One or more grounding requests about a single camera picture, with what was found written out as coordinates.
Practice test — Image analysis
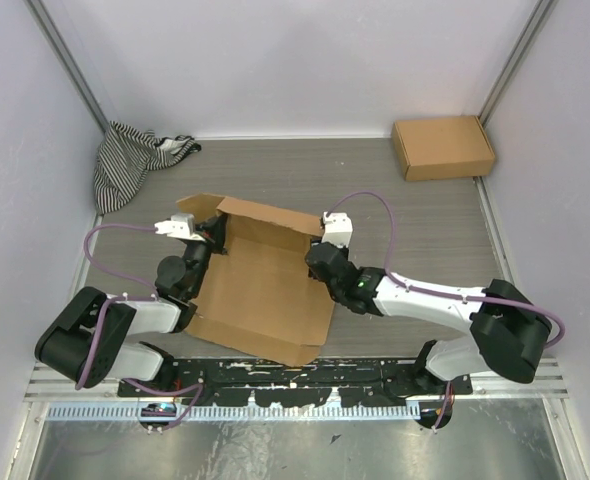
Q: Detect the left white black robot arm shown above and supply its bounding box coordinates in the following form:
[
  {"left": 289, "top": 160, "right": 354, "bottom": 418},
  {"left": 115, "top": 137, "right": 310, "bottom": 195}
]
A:
[{"left": 34, "top": 214, "right": 227, "bottom": 397}]

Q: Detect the left aluminium corner post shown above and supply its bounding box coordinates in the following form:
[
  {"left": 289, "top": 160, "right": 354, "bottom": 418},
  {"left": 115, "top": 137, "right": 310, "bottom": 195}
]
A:
[{"left": 24, "top": 0, "right": 109, "bottom": 132}]

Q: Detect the folded brown cardboard box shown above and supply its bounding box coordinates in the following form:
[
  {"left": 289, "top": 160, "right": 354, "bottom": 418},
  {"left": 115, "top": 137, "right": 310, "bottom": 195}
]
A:
[{"left": 391, "top": 115, "right": 496, "bottom": 182}]

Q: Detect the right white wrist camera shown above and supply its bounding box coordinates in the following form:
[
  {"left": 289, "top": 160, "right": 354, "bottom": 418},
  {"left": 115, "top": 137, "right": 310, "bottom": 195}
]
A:
[{"left": 321, "top": 212, "right": 353, "bottom": 248}]

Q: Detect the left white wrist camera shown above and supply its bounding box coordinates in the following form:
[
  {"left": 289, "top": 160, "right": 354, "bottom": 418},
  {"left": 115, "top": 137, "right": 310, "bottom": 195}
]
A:
[{"left": 154, "top": 213, "right": 195, "bottom": 240}]

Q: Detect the aluminium front frame rail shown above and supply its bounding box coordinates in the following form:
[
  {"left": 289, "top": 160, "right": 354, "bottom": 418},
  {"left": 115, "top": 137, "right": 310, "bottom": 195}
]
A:
[{"left": 22, "top": 357, "right": 569, "bottom": 401}]

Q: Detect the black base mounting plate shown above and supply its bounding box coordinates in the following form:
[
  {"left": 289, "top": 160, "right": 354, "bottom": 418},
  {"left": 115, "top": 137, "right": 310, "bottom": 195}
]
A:
[{"left": 116, "top": 357, "right": 474, "bottom": 407}]

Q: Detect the aluminium corner post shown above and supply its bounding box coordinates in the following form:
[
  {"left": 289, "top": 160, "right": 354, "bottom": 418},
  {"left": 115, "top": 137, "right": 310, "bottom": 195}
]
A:
[
  {"left": 478, "top": 0, "right": 559, "bottom": 126},
  {"left": 24, "top": 0, "right": 109, "bottom": 132}
]

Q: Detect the right aluminium corner post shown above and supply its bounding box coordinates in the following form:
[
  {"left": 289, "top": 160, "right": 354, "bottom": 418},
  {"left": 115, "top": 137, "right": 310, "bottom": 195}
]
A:
[{"left": 478, "top": 0, "right": 559, "bottom": 126}]

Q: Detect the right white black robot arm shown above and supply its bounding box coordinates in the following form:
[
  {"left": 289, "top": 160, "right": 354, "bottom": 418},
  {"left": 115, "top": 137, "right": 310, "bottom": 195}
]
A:
[{"left": 305, "top": 242, "right": 552, "bottom": 395}]

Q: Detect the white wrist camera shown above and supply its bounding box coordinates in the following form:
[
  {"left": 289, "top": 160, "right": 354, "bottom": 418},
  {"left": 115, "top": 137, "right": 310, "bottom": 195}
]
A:
[
  {"left": 321, "top": 212, "right": 353, "bottom": 248},
  {"left": 154, "top": 213, "right": 195, "bottom": 240}
]

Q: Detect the brown cardboard box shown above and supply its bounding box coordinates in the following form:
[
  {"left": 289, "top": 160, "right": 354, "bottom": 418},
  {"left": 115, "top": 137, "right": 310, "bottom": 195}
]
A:
[
  {"left": 391, "top": 115, "right": 496, "bottom": 182},
  {"left": 176, "top": 193, "right": 335, "bottom": 366}
]

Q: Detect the striped black white cloth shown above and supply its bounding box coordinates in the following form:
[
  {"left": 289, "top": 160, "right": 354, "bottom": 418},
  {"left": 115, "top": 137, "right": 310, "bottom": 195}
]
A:
[{"left": 93, "top": 121, "right": 202, "bottom": 215}]

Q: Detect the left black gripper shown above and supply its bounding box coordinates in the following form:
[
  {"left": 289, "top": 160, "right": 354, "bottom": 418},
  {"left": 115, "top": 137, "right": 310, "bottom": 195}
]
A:
[{"left": 184, "top": 213, "right": 229, "bottom": 297}]

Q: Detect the white slotted cable duct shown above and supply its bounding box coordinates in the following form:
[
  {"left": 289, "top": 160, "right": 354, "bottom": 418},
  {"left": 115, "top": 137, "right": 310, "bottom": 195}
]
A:
[{"left": 45, "top": 401, "right": 420, "bottom": 423}]

